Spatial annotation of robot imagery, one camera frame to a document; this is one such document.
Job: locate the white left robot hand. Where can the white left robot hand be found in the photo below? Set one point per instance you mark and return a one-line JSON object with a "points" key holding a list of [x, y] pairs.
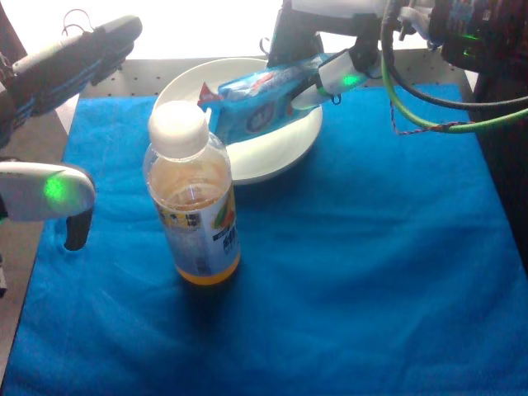
{"points": [[37, 194]]}

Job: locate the cream round plate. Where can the cream round plate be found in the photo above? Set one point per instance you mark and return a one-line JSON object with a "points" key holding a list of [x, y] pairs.
{"points": [[272, 156]]}

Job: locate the orange drink bottle white cap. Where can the orange drink bottle white cap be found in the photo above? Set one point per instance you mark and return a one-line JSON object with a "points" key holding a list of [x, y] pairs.
{"points": [[191, 214]]}

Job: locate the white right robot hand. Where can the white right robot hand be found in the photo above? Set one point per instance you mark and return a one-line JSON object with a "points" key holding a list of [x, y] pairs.
{"points": [[297, 37]]}

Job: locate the blue table cloth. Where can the blue table cloth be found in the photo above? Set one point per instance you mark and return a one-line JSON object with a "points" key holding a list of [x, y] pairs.
{"points": [[330, 309]]}

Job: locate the blue snack packet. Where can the blue snack packet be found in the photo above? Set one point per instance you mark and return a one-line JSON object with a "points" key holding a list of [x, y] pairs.
{"points": [[260, 103]]}

